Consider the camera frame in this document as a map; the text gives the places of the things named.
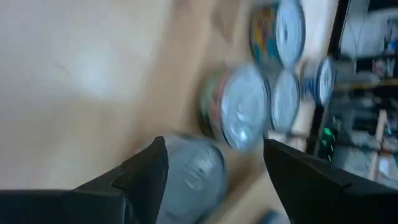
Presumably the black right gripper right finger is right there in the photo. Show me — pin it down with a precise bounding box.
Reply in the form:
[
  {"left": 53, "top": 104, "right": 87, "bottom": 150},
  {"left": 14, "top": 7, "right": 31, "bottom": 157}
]
[{"left": 263, "top": 139, "right": 398, "bottom": 224}]

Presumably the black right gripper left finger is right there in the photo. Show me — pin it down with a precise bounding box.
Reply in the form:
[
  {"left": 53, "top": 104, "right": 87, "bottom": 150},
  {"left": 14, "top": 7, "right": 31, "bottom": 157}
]
[{"left": 0, "top": 136, "right": 170, "bottom": 224}]

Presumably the black-label silver-lid can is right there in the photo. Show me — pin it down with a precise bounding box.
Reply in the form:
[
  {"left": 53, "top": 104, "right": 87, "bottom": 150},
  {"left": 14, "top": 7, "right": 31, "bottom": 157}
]
[{"left": 155, "top": 133, "right": 229, "bottom": 224}]

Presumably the silver-lid tuna can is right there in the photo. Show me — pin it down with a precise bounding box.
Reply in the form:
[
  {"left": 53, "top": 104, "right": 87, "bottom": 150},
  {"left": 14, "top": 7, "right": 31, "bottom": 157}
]
[{"left": 269, "top": 70, "right": 301, "bottom": 133}]

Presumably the blue-white label silver-lid can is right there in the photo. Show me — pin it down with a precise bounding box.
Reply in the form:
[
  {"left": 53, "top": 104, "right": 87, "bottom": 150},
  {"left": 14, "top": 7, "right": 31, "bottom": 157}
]
[{"left": 300, "top": 55, "right": 336, "bottom": 106}]

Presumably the green Bumble Bee tuna can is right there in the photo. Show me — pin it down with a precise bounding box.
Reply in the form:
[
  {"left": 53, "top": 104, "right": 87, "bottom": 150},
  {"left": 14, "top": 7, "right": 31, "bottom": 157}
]
[{"left": 198, "top": 63, "right": 271, "bottom": 152}]

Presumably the colourful yellowfin tuna can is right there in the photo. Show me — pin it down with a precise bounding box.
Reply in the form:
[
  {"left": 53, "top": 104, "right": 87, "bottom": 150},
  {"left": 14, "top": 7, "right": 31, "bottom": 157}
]
[{"left": 248, "top": 0, "right": 307, "bottom": 68}]

